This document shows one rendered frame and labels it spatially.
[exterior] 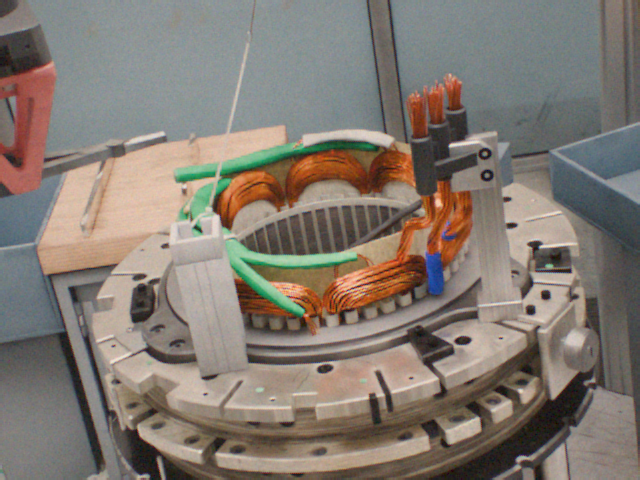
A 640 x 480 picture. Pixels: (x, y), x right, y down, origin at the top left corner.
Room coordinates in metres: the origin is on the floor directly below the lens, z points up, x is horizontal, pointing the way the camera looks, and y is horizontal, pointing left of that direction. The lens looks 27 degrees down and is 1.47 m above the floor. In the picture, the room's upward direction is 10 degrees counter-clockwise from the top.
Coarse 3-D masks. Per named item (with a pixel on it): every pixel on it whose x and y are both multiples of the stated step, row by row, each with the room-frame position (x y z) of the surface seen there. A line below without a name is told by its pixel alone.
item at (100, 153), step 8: (80, 152) 0.67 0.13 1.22; (88, 152) 0.67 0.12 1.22; (96, 152) 0.67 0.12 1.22; (104, 152) 0.67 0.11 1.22; (112, 152) 0.67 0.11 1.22; (56, 160) 0.67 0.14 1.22; (64, 160) 0.67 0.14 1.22; (72, 160) 0.66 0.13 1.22; (80, 160) 0.67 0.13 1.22; (88, 160) 0.67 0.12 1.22; (96, 160) 0.67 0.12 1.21; (48, 168) 0.66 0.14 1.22; (56, 168) 0.66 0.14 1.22; (64, 168) 0.66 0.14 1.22; (72, 168) 0.66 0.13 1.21; (48, 176) 0.66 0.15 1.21
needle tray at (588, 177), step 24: (576, 144) 0.90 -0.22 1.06; (600, 144) 0.90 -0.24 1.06; (624, 144) 0.91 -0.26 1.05; (552, 168) 0.89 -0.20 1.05; (576, 168) 0.85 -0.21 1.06; (600, 168) 0.90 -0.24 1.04; (624, 168) 0.91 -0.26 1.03; (552, 192) 0.89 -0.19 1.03; (576, 192) 0.86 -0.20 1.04; (600, 192) 0.82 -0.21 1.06; (624, 192) 0.80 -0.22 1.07; (600, 216) 0.82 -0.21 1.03; (624, 216) 0.79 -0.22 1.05; (624, 240) 0.79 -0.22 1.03; (624, 264) 0.82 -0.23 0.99; (624, 288) 0.82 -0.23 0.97
